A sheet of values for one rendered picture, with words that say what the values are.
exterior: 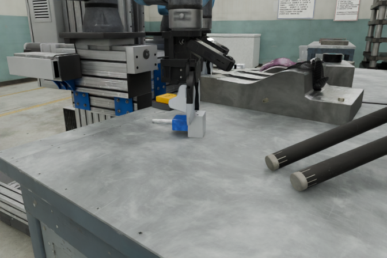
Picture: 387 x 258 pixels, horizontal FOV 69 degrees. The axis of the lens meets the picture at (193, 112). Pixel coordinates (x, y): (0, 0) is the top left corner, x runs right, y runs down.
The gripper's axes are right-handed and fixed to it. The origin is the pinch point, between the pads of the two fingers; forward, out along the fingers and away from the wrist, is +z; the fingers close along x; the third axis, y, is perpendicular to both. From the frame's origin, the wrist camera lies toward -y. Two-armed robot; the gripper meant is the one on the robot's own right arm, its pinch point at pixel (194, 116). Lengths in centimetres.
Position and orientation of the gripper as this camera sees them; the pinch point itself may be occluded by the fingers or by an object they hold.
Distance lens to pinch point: 69.0
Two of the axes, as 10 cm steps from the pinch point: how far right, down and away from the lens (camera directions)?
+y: -9.8, -0.5, 1.7
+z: 0.0, 9.6, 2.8
